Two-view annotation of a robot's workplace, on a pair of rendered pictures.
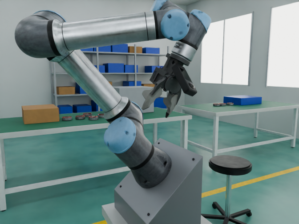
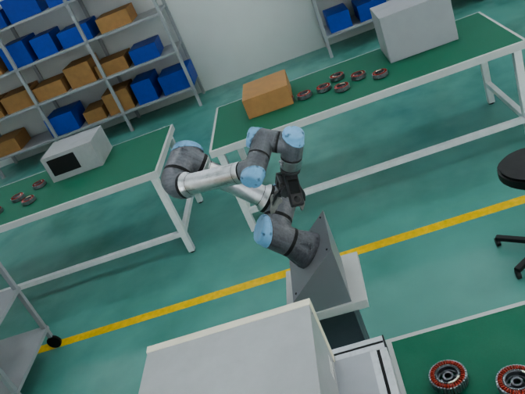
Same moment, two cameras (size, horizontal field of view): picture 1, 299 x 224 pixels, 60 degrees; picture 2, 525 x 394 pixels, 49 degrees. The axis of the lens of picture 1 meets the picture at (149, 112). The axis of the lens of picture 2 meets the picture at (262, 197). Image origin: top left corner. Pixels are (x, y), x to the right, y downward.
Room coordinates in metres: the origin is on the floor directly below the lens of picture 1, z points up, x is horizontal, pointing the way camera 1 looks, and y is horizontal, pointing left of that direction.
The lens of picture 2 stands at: (-0.63, -1.14, 2.20)
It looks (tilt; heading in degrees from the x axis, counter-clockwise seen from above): 27 degrees down; 39
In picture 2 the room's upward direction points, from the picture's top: 23 degrees counter-clockwise
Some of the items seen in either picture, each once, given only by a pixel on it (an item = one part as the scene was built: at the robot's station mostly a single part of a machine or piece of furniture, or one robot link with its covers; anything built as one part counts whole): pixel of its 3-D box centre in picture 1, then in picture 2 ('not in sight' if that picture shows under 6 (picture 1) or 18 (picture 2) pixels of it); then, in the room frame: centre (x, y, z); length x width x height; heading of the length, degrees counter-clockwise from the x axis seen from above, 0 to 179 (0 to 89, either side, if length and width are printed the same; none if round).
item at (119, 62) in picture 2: not in sight; (115, 62); (4.81, 4.59, 0.86); 0.42 x 0.40 x 0.17; 118
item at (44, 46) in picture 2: not in sight; (48, 42); (4.48, 5.18, 1.41); 0.42 x 0.28 x 0.26; 30
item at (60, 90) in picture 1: (65, 90); not in sight; (6.20, 2.01, 0.87); 0.40 x 0.36 x 0.17; 28
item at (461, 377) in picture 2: not in sight; (448, 377); (0.51, -0.61, 0.77); 0.11 x 0.11 x 0.04
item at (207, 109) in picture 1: (239, 127); not in sight; (4.27, -1.51, 0.38); 1.90 x 0.90 x 0.75; 118
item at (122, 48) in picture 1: (117, 48); not in sight; (6.82, 0.83, 1.89); 0.42 x 0.42 x 0.22; 28
